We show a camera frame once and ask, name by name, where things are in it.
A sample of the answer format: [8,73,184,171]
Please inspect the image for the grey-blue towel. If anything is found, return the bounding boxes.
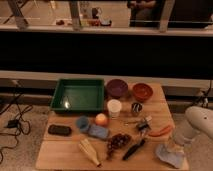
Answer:
[155,144,185,169]

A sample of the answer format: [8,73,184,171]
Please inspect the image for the purple bowl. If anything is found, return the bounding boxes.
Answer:
[106,79,128,98]

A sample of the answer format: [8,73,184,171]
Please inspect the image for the person in background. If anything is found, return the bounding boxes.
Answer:
[127,0,156,27]

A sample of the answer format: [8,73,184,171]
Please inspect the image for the orange carrot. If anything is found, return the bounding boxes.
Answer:
[148,125,173,137]

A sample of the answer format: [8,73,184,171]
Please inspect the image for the small metal cup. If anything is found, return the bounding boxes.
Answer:
[131,102,142,116]

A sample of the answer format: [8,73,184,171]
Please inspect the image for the black cables on floor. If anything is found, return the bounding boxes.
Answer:
[0,83,34,164]

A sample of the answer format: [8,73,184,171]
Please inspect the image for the red-orange bowl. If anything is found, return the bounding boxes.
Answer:
[132,83,153,102]

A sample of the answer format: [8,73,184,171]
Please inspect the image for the orange-pink ball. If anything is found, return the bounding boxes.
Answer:
[95,113,109,126]

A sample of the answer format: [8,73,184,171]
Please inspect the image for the small blue bowl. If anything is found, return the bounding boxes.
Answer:
[76,116,90,133]

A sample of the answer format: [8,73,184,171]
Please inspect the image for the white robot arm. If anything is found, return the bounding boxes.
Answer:
[172,106,213,146]

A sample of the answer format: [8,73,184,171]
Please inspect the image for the green plastic tray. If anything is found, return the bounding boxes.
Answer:
[50,78,104,113]

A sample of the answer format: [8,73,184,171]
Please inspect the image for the bunch of dark grapes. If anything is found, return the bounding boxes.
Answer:
[106,134,132,160]

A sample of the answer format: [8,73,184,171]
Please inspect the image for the black marker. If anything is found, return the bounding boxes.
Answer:
[122,139,146,161]

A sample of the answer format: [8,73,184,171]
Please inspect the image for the translucent grey gripper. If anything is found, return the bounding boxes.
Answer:
[172,125,197,146]

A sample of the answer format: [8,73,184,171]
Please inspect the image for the small metal black toy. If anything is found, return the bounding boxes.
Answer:
[136,116,152,133]

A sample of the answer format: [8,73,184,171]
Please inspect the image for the black rectangular case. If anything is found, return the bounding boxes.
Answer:
[48,125,72,136]

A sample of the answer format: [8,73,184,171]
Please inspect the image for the white plastic cup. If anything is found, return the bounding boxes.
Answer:
[107,99,122,118]

